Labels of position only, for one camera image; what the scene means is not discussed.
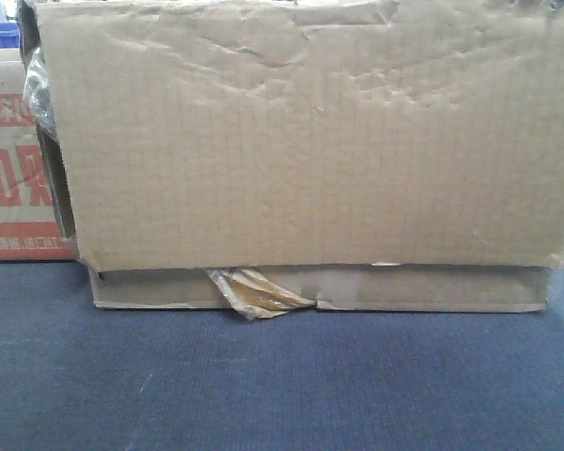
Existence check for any large plain cardboard box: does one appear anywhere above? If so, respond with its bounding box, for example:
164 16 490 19
18 1 564 313

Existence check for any red printed cardboard box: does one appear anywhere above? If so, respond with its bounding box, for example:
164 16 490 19
0 49 73 261

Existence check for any peeling brown packing tape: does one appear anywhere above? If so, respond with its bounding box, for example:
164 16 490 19
204 268 317 320

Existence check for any crumpled clear plastic wrap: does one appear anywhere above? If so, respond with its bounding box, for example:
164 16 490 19
23 46 58 142

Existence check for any blue plastic crate far left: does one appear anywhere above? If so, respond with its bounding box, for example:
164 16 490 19
0 22 21 49

